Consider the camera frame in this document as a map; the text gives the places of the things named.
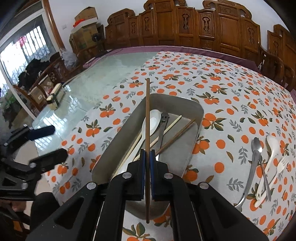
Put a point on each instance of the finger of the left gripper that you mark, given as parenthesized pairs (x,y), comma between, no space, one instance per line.
(35,134)
(48,161)

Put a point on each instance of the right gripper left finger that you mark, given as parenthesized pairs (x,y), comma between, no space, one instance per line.
(140,175)

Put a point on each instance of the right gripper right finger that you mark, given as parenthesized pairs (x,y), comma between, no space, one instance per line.
(155,176)

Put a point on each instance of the light bamboo chopstick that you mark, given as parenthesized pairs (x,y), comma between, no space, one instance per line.
(165,131)
(128,154)

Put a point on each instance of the white plastic spoon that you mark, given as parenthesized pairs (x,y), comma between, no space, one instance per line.
(274,146)
(155,117)

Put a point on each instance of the metal spoon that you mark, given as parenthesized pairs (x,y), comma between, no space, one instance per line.
(256,153)
(162,127)

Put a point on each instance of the dark brown wooden chopstick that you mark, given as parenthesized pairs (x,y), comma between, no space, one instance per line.
(147,152)

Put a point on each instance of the metal fork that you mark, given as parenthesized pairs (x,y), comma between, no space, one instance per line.
(265,181)

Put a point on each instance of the white plastic fork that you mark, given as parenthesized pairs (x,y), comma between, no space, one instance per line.
(280,167)

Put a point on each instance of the left hand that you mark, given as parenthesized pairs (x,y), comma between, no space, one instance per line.
(18,206)

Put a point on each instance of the small white box on table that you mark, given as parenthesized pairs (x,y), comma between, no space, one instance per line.
(55,97)

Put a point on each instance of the metal rectangular tray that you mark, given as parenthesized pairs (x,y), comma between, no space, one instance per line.
(175,125)

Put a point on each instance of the wooden chair near window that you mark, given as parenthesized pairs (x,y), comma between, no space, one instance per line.
(36,83)

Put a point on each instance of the orange print tablecloth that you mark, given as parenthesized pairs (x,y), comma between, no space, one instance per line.
(239,105)

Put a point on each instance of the window with grille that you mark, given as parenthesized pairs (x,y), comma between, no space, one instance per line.
(30,38)

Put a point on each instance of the cardboard box stack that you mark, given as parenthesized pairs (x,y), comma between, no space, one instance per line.
(86,30)

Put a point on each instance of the carved wooden sofa bench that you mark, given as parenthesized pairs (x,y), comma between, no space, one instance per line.
(221,26)

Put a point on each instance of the carved wooden armchair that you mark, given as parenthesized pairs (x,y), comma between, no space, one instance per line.
(281,44)

